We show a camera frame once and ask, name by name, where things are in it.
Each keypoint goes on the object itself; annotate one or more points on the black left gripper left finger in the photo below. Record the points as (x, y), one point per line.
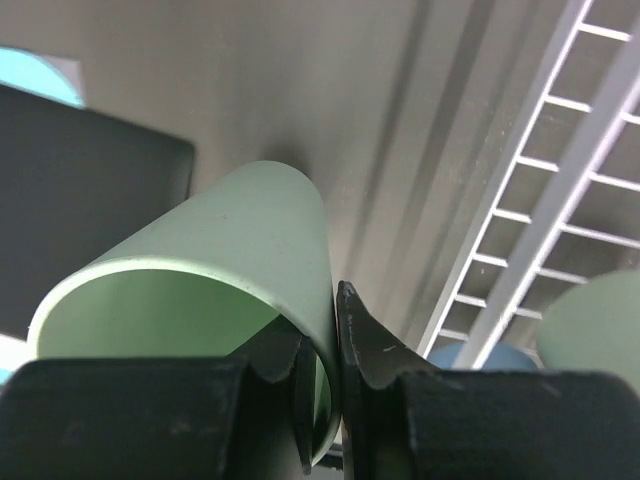
(247, 415)

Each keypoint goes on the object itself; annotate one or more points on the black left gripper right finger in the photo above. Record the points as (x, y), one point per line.
(407, 419)

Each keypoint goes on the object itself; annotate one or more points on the light green cup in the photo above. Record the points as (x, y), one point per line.
(204, 278)

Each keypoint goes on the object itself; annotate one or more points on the dark green cup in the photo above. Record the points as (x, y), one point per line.
(595, 327)

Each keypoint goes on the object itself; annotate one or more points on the white wire dish rack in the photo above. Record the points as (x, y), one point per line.
(546, 223)

